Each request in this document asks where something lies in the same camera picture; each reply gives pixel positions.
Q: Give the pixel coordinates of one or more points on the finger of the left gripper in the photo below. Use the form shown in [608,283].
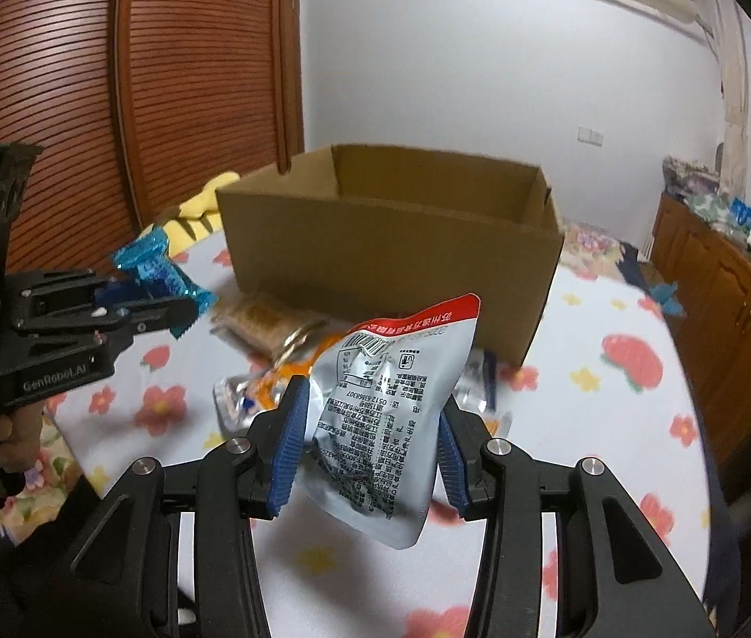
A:
[175,314]
[78,286]

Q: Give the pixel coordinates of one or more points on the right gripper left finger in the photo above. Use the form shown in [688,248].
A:
[248,478]

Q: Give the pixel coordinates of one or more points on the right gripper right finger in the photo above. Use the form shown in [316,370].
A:
[490,479]

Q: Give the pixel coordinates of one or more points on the blue snack wrapper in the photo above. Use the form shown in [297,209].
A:
[145,261]

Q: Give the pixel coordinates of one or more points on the silver red snack pouch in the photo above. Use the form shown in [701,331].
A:
[376,398]

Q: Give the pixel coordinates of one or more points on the sesame candy clear pack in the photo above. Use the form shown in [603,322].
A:
[270,326]

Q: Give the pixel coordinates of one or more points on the left hand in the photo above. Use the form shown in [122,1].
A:
[20,438]

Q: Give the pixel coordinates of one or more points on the orange silver snack packet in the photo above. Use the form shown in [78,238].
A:
[239,399]

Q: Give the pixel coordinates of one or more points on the yellow plush toy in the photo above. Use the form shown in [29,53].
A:
[193,220]

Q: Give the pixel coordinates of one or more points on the wooden slatted wardrobe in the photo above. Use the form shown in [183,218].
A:
[135,105]

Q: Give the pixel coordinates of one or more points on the brown cardboard box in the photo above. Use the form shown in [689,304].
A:
[362,232]

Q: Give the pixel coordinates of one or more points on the wooden sideboard cabinet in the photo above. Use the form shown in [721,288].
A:
[713,277]

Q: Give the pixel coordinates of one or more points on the white wall switch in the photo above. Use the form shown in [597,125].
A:
[590,136]

